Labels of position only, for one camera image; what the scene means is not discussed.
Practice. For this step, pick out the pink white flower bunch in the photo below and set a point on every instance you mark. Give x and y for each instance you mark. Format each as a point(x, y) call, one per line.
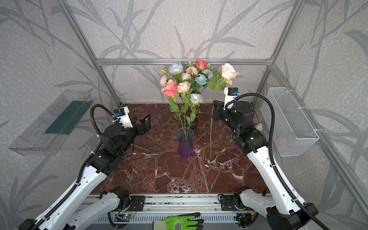
point(228, 141)

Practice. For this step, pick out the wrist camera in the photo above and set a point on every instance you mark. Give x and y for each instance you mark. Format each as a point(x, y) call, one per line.
point(121, 117)
point(231, 93)

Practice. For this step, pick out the red glass vase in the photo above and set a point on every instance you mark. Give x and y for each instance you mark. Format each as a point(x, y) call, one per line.
point(194, 122)

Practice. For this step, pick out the light blue flower stem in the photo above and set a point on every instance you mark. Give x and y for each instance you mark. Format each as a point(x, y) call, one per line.
point(205, 76)

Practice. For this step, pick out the blue purple glass vase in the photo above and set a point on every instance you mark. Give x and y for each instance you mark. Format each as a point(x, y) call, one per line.
point(186, 142)

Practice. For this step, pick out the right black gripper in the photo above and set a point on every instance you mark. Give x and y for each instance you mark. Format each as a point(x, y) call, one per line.
point(218, 109)

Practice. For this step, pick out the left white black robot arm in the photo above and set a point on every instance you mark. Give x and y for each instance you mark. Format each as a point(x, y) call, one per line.
point(114, 143)

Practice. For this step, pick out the green circuit board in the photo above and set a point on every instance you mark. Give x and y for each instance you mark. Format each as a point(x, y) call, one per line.
point(124, 217)

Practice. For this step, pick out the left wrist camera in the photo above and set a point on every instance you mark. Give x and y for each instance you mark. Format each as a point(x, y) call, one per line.
point(121, 117)

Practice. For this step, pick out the white wire mesh basket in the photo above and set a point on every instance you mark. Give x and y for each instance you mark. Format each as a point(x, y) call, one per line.
point(293, 132)

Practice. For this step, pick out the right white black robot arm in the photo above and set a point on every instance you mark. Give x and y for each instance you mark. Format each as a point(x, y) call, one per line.
point(286, 209)

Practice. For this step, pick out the green work glove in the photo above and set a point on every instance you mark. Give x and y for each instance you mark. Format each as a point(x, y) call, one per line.
point(181, 222)

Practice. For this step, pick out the pink red rose stem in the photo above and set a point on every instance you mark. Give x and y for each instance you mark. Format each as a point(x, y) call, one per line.
point(201, 65)

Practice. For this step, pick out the aluminium cage frame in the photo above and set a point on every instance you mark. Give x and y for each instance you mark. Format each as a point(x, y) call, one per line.
point(352, 183)

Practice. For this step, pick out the clear plastic wall shelf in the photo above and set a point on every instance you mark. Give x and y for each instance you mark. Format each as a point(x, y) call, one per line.
point(46, 135)

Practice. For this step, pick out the cream white rose stem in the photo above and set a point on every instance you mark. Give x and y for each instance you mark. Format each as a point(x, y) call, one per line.
point(218, 83)

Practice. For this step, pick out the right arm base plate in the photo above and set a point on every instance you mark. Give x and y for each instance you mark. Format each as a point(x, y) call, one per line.
point(226, 202)

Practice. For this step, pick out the white blue rose stem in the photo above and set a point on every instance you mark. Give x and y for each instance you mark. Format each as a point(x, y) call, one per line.
point(175, 72)

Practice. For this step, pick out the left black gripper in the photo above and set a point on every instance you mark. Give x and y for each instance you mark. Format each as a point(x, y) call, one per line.
point(145, 128)

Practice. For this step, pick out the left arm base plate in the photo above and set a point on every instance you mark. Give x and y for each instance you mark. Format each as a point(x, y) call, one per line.
point(136, 203)

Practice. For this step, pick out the aluminium front rail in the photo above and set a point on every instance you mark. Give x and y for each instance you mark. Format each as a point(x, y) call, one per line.
point(183, 203)

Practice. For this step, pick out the peach rose stem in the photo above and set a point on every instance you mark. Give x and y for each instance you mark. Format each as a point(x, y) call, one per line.
point(166, 80)

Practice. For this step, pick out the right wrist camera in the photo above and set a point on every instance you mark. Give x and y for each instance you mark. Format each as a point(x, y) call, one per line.
point(231, 93)

